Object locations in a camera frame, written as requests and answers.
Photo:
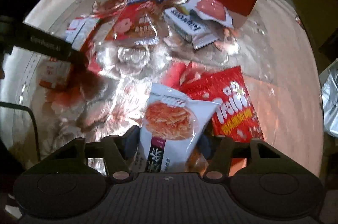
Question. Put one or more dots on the silver foil bag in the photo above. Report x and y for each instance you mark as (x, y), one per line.
(330, 97)

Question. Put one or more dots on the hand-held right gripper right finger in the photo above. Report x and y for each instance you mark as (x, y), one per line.
(204, 144)

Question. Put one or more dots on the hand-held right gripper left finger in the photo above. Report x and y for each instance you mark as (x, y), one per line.
(130, 140)

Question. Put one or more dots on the pink jelly packet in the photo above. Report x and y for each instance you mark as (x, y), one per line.
(211, 8)

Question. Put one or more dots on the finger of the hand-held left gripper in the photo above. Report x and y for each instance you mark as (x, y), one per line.
(75, 59)

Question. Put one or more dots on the silver wafer packet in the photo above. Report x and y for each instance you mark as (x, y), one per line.
(187, 26)

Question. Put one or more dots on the red packet with blue label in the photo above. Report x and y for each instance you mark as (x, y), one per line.
(129, 23)

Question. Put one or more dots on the long white red-label packet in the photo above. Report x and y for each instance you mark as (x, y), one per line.
(79, 31)

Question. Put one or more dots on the white noodle snack packet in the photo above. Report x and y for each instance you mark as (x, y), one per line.
(171, 118)

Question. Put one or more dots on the wooden cabinet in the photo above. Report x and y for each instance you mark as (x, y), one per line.
(317, 15)

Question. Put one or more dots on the red gummy candy packet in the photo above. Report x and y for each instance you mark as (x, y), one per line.
(232, 107)

